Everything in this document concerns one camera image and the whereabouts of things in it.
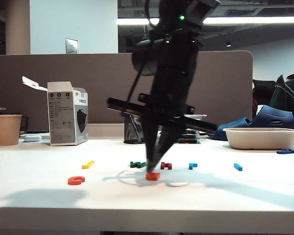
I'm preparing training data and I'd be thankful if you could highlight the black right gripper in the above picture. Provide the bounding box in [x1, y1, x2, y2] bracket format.
[107, 70, 218, 173]

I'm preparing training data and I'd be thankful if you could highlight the orange letter a magnet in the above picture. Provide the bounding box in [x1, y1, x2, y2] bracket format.
[146, 172, 161, 182]

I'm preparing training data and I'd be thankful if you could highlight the orange letter c magnet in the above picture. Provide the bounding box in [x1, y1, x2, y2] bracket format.
[68, 176, 86, 186]

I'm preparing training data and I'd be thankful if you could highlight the silver capped black pen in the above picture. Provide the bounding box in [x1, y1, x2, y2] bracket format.
[133, 116, 145, 142]
[129, 115, 141, 134]

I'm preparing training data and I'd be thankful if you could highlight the black mesh pen holder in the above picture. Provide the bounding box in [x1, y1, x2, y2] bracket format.
[123, 113, 147, 144]

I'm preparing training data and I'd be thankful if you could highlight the navy blue slipper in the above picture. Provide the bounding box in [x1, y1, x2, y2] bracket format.
[249, 105, 294, 129]
[215, 117, 252, 141]

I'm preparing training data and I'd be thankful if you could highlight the white grey mask box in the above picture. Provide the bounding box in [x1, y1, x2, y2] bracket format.
[22, 75, 89, 147]

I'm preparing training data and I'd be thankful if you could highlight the beige pulp bowl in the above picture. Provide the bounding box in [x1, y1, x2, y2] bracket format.
[222, 127, 294, 150]

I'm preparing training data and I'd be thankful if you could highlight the brown desk partition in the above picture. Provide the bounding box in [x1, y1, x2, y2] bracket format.
[0, 50, 253, 134]

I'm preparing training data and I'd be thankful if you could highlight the black office chair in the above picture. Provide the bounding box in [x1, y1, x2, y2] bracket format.
[252, 78, 277, 118]

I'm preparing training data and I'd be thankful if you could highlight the small white case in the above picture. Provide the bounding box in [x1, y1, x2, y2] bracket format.
[24, 134, 43, 142]

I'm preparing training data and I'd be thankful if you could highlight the person in green shirt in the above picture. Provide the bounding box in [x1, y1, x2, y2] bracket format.
[269, 48, 294, 118]

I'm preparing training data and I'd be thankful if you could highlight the brown paper cup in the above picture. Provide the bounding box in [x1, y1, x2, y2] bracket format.
[0, 114, 23, 146]

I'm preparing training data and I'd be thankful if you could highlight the ceiling light strip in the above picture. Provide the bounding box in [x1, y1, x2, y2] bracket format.
[117, 16, 294, 25]

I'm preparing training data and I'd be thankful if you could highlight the black camera cable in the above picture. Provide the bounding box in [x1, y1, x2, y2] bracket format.
[126, 0, 162, 106]

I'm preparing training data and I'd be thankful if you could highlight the metal wall plate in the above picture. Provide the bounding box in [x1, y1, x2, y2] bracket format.
[65, 38, 79, 54]

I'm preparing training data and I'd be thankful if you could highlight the dark grey angled handle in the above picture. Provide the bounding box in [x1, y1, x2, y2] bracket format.
[275, 74, 294, 102]

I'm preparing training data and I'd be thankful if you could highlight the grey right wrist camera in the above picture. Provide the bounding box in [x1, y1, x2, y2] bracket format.
[186, 0, 221, 25]

